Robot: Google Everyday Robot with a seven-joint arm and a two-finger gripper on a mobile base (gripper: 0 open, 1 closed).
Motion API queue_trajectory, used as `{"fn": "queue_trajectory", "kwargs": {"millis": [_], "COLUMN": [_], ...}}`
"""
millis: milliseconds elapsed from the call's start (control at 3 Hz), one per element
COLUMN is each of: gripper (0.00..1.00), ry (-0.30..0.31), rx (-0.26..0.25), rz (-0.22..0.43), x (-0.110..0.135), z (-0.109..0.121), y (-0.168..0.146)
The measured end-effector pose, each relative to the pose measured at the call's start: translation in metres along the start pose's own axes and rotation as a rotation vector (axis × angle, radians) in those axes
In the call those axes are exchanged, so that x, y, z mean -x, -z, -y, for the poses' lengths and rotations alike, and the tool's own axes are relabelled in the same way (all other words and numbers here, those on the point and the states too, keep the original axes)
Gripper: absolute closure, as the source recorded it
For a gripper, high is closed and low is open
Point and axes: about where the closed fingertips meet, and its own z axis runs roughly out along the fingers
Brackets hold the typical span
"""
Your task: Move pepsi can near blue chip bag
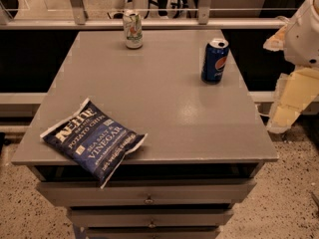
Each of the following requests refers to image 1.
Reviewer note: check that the bottom drawer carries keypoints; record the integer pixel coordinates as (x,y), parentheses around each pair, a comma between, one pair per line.
(156,233)

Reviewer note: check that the middle drawer with knob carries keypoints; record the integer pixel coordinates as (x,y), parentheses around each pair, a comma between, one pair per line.
(151,218)

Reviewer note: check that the grey drawer cabinet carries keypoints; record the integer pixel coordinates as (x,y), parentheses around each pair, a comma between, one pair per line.
(195,131)

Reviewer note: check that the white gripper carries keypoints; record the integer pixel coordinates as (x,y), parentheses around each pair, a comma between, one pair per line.
(304,39)

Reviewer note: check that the white green soda can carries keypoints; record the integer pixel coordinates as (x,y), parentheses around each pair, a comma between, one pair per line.
(133,29)

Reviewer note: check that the blue potato chip bag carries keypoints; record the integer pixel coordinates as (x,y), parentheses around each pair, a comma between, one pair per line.
(95,141)

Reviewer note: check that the grey metal railing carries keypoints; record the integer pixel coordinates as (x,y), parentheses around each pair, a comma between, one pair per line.
(75,15)

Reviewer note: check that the top drawer with knob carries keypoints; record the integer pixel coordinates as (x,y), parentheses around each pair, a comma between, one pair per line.
(139,193)

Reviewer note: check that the drawer with knob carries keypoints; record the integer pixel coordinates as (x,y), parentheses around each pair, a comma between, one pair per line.
(139,193)
(151,218)

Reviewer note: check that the blue pepsi can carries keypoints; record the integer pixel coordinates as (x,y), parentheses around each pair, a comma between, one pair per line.
(215,56)

